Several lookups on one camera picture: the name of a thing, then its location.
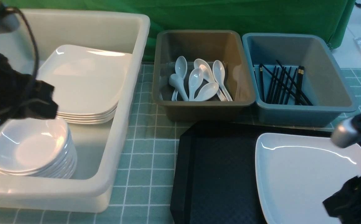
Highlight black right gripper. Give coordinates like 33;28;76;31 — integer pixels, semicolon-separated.
323;176;361;224

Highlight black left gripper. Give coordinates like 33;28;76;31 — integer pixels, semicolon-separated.
0;53;59;119

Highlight white bowl tray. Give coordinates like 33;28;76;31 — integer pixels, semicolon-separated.
0;118;70;174

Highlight white square rice plate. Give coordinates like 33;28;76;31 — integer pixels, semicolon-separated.
255;133;361;224

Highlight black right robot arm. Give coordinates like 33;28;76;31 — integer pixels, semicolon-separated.
323;113;361;224

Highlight bottom stacked white plate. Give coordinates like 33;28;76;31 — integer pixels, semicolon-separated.
61;112;115;125

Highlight lower stacked white bowls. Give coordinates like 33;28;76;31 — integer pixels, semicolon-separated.
0;131;78;179

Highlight large white plastic bin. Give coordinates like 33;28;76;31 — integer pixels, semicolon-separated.
0;9;150;213

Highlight blue plastic bin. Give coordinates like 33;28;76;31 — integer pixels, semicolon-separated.
242;33;359;127

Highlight black chopstick gold tip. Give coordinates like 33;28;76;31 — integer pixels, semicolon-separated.
295;66;304;105

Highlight black serving tray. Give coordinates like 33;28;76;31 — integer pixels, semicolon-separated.
170;121;361;224

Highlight black chopstick in bin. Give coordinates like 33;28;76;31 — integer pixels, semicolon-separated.
259;64;265;102

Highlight green checkered tablecloth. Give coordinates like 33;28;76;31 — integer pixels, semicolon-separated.
0;62;361;224

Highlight green cloth backdrop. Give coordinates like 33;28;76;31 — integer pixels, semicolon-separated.
5;0;355;61

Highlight brown plastic bin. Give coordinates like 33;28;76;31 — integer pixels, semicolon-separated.
152;30;256;122

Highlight white spoon long centre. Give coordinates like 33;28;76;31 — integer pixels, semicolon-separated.
193;58;228;101

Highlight black cable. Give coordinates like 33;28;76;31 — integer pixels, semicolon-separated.
0;7;40;136

